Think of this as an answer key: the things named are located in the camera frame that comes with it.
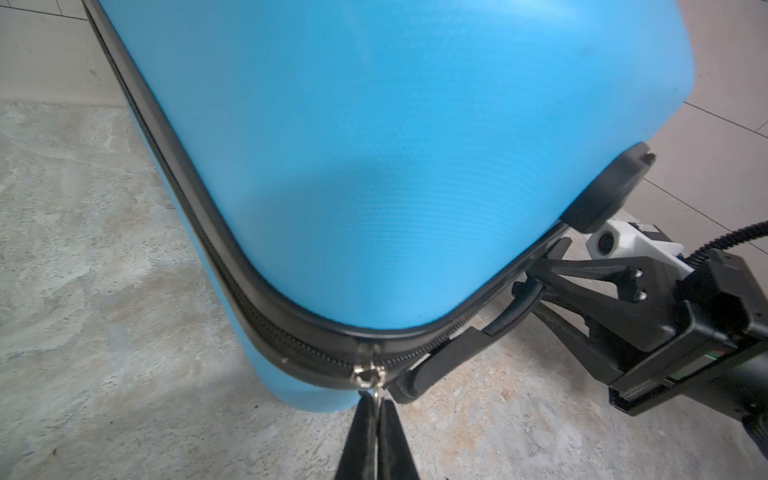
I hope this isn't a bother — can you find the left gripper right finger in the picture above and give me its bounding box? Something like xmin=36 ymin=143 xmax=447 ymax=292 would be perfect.
xmin=377 ymin=400 xmax=420 ymax=480

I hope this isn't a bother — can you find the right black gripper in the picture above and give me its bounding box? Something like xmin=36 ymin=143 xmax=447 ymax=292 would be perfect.
xmin=527 ymin=251 xmax=767 ymax=420

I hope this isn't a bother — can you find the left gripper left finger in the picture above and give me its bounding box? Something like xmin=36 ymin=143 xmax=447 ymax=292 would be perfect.
xmin=334 ymin=391 xmax=378 ymax=480

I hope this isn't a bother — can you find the blue hard-shell suitcase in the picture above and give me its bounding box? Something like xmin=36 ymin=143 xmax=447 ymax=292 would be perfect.
xmin=85 ymin=1 xmax=694 ymax=412

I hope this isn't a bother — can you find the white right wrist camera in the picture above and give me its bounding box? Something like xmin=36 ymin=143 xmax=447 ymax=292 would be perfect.
xmin=586 ymin=220 xmax=694 ymax=278

